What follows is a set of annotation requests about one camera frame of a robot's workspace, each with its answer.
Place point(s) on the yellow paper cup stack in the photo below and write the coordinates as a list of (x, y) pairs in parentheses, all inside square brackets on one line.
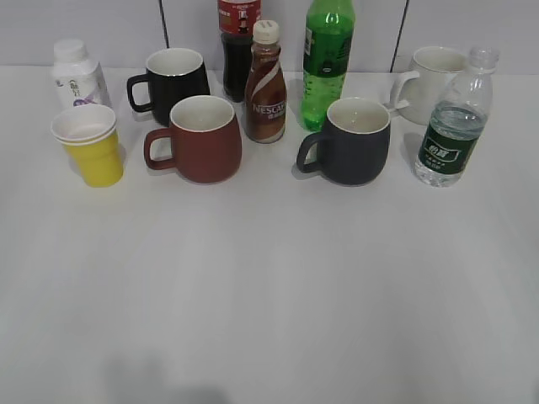
[(88, 134)]

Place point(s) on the clear water bottle green label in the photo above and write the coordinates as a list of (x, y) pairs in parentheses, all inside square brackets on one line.
[(457, 120)]

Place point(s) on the red ceramic mug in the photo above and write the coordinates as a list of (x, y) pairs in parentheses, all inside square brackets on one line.
[(205, 140)]

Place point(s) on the dark blue ceramic mug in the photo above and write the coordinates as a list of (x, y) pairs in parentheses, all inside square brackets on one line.
[(352, 146)]

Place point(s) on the brown Nescafe coffee bottle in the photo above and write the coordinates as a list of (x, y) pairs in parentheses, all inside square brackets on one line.
[(265, 93)]

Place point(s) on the black ceramic mug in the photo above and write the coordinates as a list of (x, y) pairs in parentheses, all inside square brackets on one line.
[(172, 75)]

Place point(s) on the white ceramic mug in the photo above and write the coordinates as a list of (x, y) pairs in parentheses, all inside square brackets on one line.
[(415, 93)]

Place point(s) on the dark cola bottle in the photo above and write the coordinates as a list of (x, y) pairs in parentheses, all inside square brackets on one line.
[(236, 21)]

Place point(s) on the green soda bottle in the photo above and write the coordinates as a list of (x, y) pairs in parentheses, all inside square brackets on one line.
[(328, 39)]

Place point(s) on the white yogurt drink bottle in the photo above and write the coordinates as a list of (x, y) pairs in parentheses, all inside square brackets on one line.
[(78, 78)]

